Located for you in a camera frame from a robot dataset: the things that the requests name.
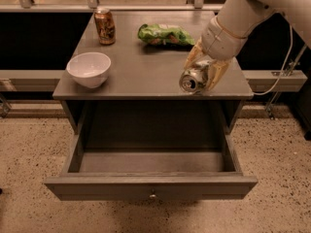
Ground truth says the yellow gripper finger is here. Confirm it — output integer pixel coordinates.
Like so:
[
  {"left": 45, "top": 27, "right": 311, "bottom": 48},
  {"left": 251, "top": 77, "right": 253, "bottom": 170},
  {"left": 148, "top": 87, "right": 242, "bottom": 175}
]
[
  {"left": 184, "top": 38, "right": 206, "bottom": 70},
  {"left": 207, "top": 60, "right": 231, "bottom": 90}
]

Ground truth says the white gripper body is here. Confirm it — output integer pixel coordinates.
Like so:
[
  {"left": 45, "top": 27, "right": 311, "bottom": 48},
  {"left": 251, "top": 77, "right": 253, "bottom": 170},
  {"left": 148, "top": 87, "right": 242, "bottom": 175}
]
[{"left": 201, "top": 17, "right": 247, "bottom": 60}]

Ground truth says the green white 7up can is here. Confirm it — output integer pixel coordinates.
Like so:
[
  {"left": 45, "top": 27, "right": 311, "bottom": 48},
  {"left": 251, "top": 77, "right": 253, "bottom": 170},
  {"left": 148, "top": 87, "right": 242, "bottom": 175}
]
[{"left": 179, "top": 60, "right": 211, "bottom": 94}]

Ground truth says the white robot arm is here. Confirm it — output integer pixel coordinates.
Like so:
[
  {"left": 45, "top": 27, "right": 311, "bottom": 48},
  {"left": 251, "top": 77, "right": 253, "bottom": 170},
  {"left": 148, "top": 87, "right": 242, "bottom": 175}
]
[{"left": 185, "top": 0, "right": 311, "bottom": 90}]

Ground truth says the brown soda can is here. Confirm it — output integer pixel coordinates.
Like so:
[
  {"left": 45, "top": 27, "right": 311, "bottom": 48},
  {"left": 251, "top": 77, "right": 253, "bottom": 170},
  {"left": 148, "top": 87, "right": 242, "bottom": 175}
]
[{"left": 94, "top": 8, "right": 116, "bottom": 45}]

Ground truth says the open grey top drawer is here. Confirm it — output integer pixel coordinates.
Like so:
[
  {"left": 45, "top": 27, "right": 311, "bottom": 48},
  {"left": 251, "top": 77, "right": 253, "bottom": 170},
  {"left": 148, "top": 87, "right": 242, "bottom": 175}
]
[{"left": 45, "top": 133, "right": 258, "bottom": 200}]

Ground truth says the green chip bag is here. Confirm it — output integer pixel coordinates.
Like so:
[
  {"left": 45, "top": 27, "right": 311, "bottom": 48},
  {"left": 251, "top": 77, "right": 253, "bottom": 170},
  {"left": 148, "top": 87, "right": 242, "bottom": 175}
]
[{"left": 137, "top": 23, "right": 194, "bottom": 46}]

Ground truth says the grey wooden cabinet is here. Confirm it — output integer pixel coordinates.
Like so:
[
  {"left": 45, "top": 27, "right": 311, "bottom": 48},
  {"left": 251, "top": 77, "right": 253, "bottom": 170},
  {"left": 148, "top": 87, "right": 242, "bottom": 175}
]
[{"left": 52, "top": 10, "right": 255, "bottom": 135}]

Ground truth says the white ceramic bowl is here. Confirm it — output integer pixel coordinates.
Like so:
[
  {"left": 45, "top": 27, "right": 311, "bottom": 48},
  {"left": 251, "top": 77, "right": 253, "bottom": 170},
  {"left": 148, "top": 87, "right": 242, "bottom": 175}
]
[{"left": 66, "top": 52, "right": 111, "bottom": 88}]

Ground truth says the white cable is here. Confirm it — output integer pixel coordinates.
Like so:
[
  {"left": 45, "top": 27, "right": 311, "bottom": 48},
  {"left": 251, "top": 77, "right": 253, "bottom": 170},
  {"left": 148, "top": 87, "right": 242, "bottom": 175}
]
[{"left": 252, "top": 22, "right": 294, "bottom": 97}]

